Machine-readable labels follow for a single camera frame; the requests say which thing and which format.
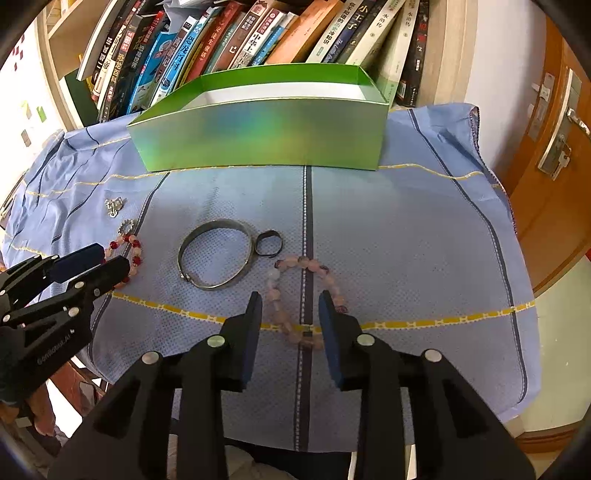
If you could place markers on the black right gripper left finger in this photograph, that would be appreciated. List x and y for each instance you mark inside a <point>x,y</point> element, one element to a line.
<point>241,335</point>

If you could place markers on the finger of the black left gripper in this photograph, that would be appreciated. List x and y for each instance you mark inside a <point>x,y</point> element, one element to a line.
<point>102,278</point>
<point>76,263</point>

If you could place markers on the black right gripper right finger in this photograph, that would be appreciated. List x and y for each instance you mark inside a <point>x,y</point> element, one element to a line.
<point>340,331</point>

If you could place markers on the silver metal bangle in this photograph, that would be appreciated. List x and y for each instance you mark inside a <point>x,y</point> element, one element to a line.
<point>216,254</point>

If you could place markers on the person's left hand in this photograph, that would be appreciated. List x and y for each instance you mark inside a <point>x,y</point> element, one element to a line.
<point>40,405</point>

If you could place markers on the blue striped cloth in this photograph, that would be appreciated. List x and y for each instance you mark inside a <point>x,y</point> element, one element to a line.
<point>423,251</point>

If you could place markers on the wooden bookshelf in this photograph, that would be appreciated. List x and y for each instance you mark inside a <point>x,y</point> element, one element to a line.
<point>63,35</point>

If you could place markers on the green cardboard box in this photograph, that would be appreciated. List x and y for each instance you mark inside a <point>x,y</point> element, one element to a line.
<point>298,114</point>

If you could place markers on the wooden door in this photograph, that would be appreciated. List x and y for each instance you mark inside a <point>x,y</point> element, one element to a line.
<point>548,180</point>

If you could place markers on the red book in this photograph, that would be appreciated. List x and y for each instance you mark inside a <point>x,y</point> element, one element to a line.
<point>214,33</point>

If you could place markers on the dark blue book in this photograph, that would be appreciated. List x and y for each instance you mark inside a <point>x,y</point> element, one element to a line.
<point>361,14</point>

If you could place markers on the white book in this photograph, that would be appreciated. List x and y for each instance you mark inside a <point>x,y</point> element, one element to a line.
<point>375,35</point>

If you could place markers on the orange book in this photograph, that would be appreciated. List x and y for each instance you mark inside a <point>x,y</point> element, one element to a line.
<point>296,43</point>

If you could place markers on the silver door handle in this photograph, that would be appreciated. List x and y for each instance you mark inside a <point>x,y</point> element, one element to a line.
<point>557,154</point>

